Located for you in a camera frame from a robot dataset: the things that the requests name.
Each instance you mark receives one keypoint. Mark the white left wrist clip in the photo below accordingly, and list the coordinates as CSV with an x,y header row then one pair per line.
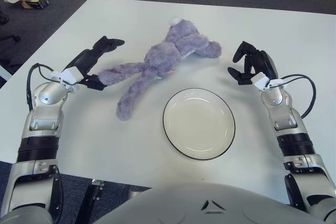
x,y
72,74

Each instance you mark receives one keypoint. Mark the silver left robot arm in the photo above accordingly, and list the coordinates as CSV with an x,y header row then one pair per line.
x,y
44,119

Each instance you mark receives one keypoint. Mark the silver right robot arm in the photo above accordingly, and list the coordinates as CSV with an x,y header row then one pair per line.
x,y
286,119

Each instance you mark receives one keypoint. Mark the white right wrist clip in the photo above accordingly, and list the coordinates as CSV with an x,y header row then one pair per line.
x,y
261,81

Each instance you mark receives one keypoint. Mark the white plate with black rim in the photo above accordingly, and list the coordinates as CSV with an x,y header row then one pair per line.
x,y
199,124

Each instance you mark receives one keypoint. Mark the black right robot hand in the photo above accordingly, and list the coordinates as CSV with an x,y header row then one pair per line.
x,y
262,61

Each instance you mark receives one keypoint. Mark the white furniture corner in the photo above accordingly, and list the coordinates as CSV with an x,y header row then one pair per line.
x,y
4,72

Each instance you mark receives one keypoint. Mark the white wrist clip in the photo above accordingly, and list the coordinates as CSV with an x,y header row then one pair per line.
x,y
72,74
261,81

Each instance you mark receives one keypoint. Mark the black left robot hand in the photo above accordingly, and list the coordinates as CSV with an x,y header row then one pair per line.
x,y
84,60

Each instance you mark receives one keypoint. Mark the black office chair base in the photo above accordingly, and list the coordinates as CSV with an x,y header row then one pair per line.
x,y
13,37

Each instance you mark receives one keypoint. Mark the purple plush bunny doll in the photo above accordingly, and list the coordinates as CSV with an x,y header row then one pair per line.
x,y
168,56

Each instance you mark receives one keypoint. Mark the black table frame bracket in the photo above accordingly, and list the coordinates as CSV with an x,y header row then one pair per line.
x,y
93,195

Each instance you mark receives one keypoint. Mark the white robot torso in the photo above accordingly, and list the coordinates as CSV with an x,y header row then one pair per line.
x,y
210,208

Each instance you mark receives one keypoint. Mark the black cardboard box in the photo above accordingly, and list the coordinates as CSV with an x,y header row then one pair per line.
x,y
35,2

